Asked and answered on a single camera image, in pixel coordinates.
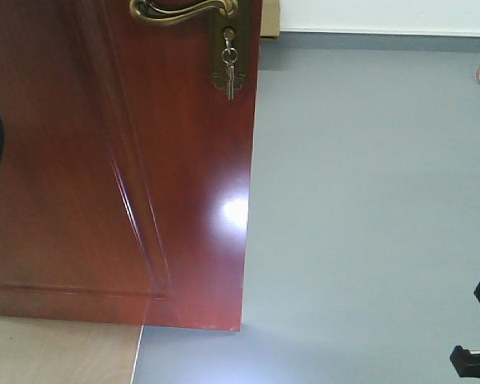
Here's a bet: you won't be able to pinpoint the brown wooden door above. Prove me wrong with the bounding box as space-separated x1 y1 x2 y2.
0 1 262 332

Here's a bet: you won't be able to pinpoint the keys in lock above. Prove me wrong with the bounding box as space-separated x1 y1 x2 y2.
221 27 238 101

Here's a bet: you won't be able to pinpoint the closed cardboard box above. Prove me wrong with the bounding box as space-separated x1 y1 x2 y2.
260 0 281 38

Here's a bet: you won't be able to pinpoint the plywood base board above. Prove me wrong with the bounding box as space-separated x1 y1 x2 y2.
0 316 143 383

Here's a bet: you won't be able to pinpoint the brass door handle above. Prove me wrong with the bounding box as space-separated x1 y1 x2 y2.
129 1 253 96

